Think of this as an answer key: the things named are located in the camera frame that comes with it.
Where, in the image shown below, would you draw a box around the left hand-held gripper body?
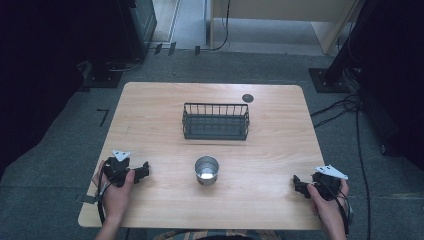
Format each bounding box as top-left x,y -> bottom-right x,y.
102,149 -> 136,188

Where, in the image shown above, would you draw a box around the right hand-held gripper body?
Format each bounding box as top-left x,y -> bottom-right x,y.
311,164 -> 350,202

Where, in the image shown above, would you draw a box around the person's right hand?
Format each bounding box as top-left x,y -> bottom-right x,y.
306,178 -> 351,231

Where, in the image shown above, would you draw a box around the person's left hand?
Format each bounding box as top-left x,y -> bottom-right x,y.
91,160 -> 136,225

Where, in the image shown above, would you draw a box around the silver metal cup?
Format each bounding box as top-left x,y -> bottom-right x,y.
194,155 -> 221,187

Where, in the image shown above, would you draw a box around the person's patterned clothing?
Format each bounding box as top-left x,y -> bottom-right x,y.
152,228 -> 282,240

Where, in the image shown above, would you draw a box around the black stand column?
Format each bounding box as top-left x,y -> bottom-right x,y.
324,0 -> 369,86

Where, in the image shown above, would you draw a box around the dark cabinet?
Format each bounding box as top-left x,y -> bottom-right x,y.
114,0 -> 158,63

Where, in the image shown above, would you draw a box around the light wooden desk panel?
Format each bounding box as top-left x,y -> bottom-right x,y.
209,0 -> 364,56

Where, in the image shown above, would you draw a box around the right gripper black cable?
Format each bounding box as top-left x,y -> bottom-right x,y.
318,174 -> 354,238

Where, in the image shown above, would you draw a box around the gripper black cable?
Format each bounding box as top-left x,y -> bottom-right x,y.
318,174 -> 354,238
95,159 -> 113,226

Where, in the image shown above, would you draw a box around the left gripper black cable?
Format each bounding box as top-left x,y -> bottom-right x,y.
95,159 -> 113,226

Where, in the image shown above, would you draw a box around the black floor cables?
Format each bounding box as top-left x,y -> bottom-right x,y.
309,93 -> 374,240

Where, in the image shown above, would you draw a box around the black wire basket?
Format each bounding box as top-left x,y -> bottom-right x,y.
181,102 -> 251,142

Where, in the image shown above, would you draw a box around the black stand base plate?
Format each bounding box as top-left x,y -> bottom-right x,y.
82,61 -> 124,90
307,67 -> 352,94

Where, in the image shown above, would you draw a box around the grey floor cable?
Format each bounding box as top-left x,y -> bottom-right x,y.
107,57 -> 144,73

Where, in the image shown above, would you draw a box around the black hanging cable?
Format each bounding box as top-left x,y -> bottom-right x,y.
209,0 -> 232,52

